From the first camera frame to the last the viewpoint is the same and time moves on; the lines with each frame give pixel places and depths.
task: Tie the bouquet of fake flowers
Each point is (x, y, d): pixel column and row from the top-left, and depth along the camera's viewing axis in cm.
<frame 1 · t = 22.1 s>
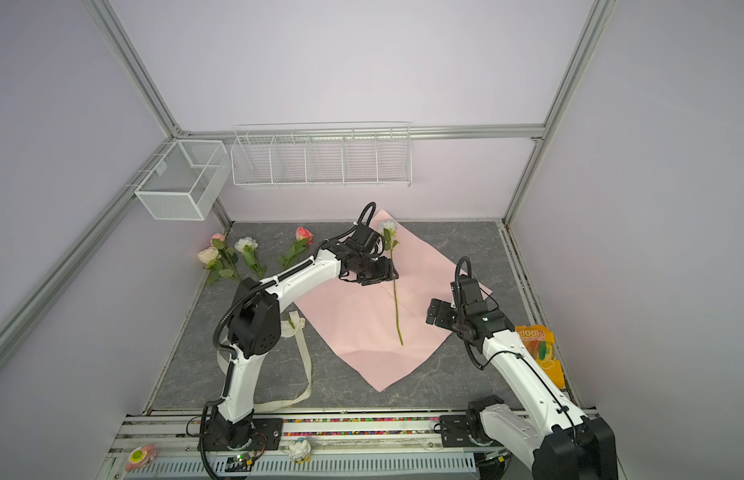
left hand: (393, 281, 90), fingers open
right hand: (443, 315, 83), fingers open
pink purple wrapping paper: (382, 328, 96), on the table
red pink fake rose: (303, 236, 114), point 4 cm above the table
white fake rose left: (247, 246, 110), point 5 cm above the table
pink fake rose: (218, 241, 114), point 3 cm above the table
cream fake rose: (210, 258, 110), point 2 cm above the table
cream printed ribbon: (304, 353, 89), on the table

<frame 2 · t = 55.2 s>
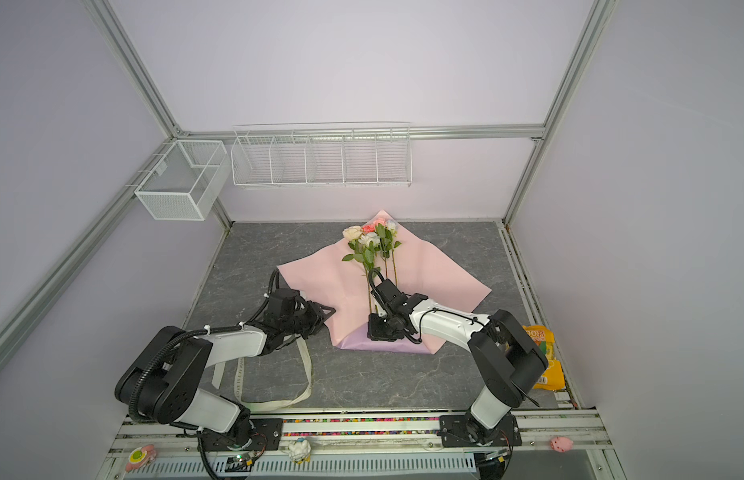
left hand: (335, 316, 89), fingers open
right hand: (370, 336, 87), fingers open
pink purple wrapping paper: (341, 276, 107), on the table
red pink fake rose: (369, 229, 114), point 5 cm above the table
cream fake rose: (353, 233, 114), point 5 cm above the table
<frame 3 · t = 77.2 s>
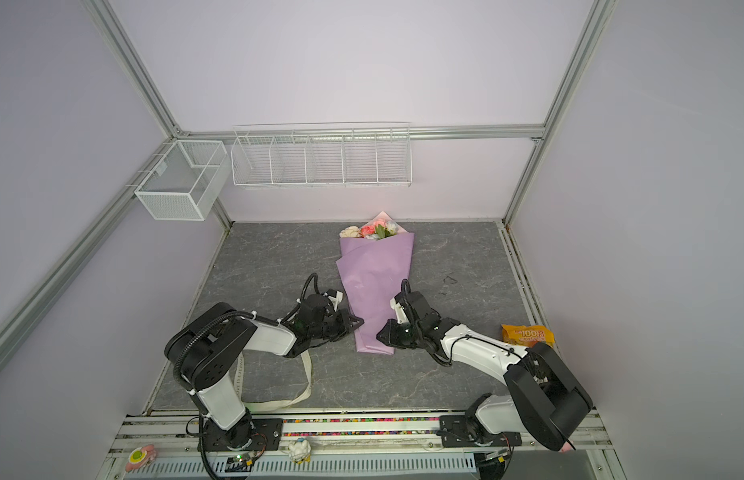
left hand: (365, 325, 89), fingers closed
right hand: (377, 339, 84), fingers closed
pink purple wrapping paper: (376, 269, 102), point 5 cm above the table
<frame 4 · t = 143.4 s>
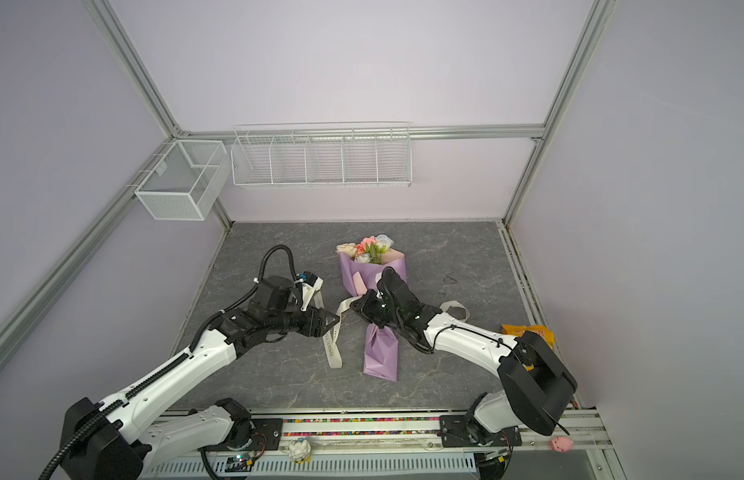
left hand: (328, 320, 77), fingers open
right hand: (346, 306, 79), fingers closed
pink purple wrapping paper: (381, 345, 84), point 6 cm above the table
red pink fake rose: (360, 248, 108), point 6 cm above the table
cream fake rose: (349, 249, 107), point 6 cm above the table
cream printed ribbon: (333, 348, 83), point 7 cm above the table
white fake rose: (383, 240, 110), point 6 cm above the table
